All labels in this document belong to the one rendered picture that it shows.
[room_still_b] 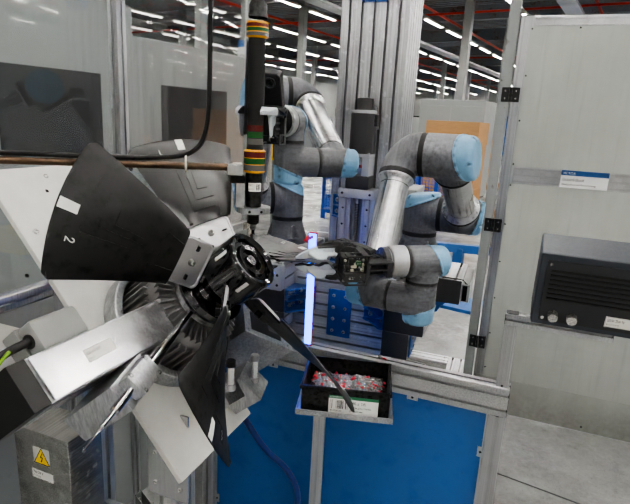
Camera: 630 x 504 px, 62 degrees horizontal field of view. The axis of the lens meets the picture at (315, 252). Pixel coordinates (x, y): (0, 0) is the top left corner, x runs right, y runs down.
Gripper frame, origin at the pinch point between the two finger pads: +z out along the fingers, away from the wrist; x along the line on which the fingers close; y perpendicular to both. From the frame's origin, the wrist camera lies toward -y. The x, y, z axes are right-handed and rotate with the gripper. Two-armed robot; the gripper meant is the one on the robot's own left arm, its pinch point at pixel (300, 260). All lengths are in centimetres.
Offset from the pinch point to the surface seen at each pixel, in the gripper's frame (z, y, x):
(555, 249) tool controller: -55, 14, -7
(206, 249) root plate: 21.7, 13.7, -8.1
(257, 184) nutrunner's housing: 10.9, 3.7, -18.2
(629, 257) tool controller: -67, 23, -8
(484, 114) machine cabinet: -597, -873, 36
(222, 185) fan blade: 17.2, -3.7, -16.1
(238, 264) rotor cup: 16.3, 18.4, -6.8
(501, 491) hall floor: -106, -39, 123
